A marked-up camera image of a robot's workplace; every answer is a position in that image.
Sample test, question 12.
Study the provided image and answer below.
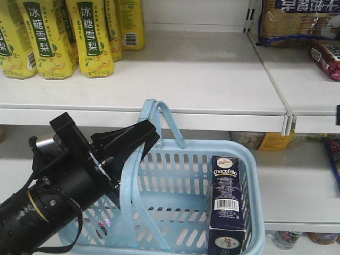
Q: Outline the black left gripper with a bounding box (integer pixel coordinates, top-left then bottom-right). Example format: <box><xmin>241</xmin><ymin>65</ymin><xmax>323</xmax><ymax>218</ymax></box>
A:
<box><xmin>29</xmin><ymin>112</ymin><xmax>160</xmax><ymax>210</ymax></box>

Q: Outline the light blue plastic shopping basket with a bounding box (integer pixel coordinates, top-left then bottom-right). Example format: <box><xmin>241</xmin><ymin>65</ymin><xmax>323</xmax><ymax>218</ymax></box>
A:
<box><xmin>71</xmin><ymin>99</ymin><xmax>265</xmax><ymax>254</ymax></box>

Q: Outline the dark blue chocolate cookie box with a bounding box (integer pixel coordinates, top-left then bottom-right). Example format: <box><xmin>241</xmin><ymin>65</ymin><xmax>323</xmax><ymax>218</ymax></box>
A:
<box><xmin>206</xmin><ymin>156</ymin><xmax>245</xmax><ymax>254</ymax></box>

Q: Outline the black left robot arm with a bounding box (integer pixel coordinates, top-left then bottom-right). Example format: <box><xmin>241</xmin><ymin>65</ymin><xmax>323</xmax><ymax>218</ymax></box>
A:
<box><xmin>1</xmin><ymin>113</ymin><xmax>159</xmax><ymax>254</ymax></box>

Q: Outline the white store shelf unit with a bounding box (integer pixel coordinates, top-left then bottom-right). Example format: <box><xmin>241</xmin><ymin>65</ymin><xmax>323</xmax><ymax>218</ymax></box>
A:
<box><xmin>0</xmin><ymin>0</ymin><xmax>340</xmax><ymax>255</ymax></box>

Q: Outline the yellow pear drink bottle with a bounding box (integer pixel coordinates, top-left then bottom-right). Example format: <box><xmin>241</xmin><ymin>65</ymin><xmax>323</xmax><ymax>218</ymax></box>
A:
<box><xmin>66</xmin><ymin>1</ymin><xmax>114</xmax><ymax>78</ymax></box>
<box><xmin>16</xmin><ymin>1</ymin><xmax>76</xmax><ymax>80</ymax></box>

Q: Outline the rear yellow drink bottle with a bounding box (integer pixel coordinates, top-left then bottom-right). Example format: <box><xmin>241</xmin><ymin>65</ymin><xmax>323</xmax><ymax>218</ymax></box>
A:
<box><xmin>104</xmin><ymin>0</ymin><xmax>146</xmax><ymax>62</ymax></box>

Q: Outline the yellow snack package lower shelf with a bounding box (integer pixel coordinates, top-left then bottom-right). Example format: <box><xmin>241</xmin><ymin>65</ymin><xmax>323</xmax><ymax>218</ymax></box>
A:
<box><xmin>230</xmin><ymin>131</ymin><xmax>294</xmax><ymax>151</ymax></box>

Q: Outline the round biscuit package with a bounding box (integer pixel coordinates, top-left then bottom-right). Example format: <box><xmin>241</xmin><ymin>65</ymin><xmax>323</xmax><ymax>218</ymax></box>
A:
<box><xmin>258</xmin><ymin>0</ymin><xmax>339</xmax><ymax>47</ymax></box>

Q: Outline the blue cracker bag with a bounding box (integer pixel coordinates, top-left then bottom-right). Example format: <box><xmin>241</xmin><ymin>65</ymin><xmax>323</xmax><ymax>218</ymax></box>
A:
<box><xmin>325</xmin><ymin>139</ymin><xmax>339</xmax><ymax>189</ymax></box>

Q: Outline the maroon cracker package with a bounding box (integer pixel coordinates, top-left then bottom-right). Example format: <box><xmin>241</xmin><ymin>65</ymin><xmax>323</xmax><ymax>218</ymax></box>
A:
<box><xmin>309</xmin><ymin>40</ymin><xmax>339</xmax><ymax>81</ymax></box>

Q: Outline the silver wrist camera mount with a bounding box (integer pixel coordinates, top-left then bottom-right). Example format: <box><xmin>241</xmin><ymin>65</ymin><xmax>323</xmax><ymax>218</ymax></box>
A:
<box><xmin>36</xmin><ymin>134</ymin><xmax>65</xmax><ymax>158</ymax></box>

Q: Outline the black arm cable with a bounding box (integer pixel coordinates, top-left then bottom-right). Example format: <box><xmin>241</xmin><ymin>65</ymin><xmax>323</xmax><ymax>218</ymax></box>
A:
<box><xmin>26</xmin><ymin>169</ymin><xmax>83</xmax><ymax>253</ymax></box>

